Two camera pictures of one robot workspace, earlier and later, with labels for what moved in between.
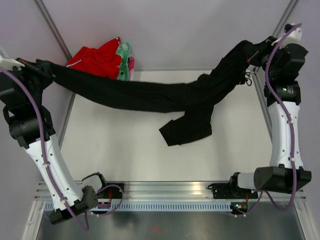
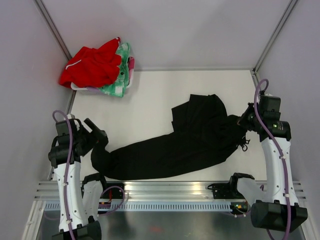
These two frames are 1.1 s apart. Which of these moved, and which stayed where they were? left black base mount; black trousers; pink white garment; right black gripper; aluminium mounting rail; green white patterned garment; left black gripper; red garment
Moved: right black gripper; black trousers; left black gripper
Stayed: red garment; aluminium mounting rail; pink white garment; green white patterned garment; left black base mount
